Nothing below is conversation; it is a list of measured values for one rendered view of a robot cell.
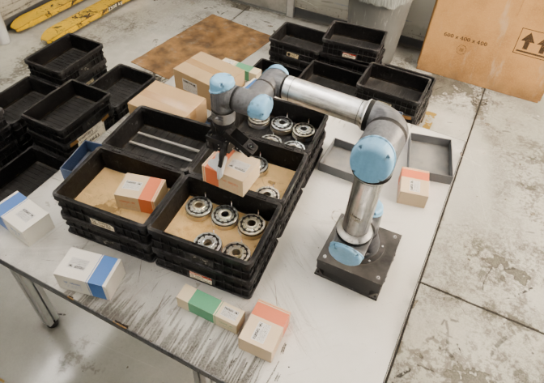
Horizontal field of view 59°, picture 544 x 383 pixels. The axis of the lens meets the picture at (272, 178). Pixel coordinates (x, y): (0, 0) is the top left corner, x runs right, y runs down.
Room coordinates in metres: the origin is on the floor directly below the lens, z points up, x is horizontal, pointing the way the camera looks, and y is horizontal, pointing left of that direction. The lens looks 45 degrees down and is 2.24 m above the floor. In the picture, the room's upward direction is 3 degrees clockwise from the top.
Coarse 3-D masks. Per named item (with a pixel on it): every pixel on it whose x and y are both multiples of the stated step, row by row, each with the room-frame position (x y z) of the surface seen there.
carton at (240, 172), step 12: (228, 156) 1.21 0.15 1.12; (240, 156) 1.21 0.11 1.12; (204, 168) 1.15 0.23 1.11; (228, 168) 1.15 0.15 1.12; (240, 168) 1.15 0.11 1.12; (252, 168) 1.15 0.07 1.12; (204, 180) 1.16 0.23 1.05; (216, 180) 1.14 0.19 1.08; (228, 180) 1.11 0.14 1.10; (240, 180) 1.10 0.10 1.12; (252, 180) 1.15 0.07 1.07; (240, 192) 1.10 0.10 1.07
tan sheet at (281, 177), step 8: (272, 168) 1.46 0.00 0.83; (280, 168) 1.46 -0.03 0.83; (264, 176) 1.41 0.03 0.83; (272, 176) 1.42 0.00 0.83; (280, 176) 1.42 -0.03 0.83; (288, 176) 1.42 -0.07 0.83; (256, 184) 1.36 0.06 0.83; (264, 184) 1.37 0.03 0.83; (272, 184) 1.37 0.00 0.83; (280, 184) 1.37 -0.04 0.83; (288, 184) 1.37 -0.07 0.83; (280, 192) 1.33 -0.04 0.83
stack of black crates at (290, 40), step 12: (288, 24) 3.42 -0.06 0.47; (276, 36) 3.27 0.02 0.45; (288, 36) 3.40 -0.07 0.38; (300, 36) 3.38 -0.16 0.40; (312, 36) 3.34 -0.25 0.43; (276, 48) 3.16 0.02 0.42; (288, 48) 3.12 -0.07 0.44; (300, 48) 3.07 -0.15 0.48; (312, 48) 3.25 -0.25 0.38; (276, 60) 3.16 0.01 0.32; (288, 60) 3.10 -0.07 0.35; (300, 60) 3.07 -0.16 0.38
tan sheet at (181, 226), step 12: (216, 204) 1.24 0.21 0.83; (180, 216) 1.17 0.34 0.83; (240, 216) 1.19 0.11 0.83; (168, 228) 1.11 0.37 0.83; (180, 228) 1.11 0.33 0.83; (192, 228) 1.11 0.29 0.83; (204, 228) 1.12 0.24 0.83; (216, 228) 1.12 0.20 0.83; (192, 240) 1.06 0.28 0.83; (228, 240) 1.07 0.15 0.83; (240, 240) 1.07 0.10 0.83; (252, 240) 1.07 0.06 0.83; (252, 252) 1.02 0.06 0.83
